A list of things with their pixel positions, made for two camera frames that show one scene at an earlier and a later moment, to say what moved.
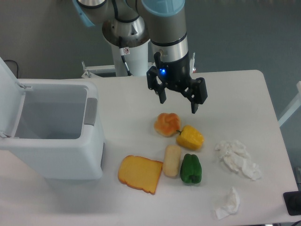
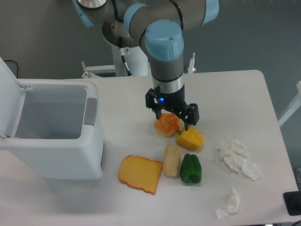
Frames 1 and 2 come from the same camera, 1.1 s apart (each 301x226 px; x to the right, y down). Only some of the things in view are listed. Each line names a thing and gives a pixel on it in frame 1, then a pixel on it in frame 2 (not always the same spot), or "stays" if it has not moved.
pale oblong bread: x=171 y=160 stays
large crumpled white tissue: x=236 y=155 stays
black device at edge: x=292 y=201 stays
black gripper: x=176 y=75 -> x=156 y=100
